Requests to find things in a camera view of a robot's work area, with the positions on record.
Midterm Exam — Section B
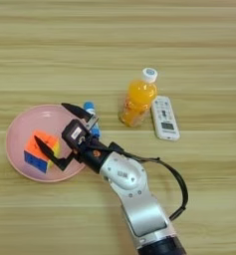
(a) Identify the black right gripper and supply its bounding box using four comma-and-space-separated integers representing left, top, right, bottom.
34, 102, 125, 175

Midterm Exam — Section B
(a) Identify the multicolour puzzle cube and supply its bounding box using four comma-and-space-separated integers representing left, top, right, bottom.
23, 129, 62, 174

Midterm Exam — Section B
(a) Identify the orange juice bottle white cap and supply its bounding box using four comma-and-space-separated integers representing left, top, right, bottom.
118, 67, 158, 128

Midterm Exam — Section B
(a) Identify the black box with white label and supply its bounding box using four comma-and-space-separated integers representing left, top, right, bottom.
61, 119, 91, 147

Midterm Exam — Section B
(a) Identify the pink round plate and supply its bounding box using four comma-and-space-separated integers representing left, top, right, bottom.
5, 104, 89, 183

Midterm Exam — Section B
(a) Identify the white remote control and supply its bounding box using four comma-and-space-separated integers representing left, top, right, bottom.
150, 96, 181, 141

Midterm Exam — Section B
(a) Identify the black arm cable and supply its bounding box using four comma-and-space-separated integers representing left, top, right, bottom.
122, 150, 189, 222

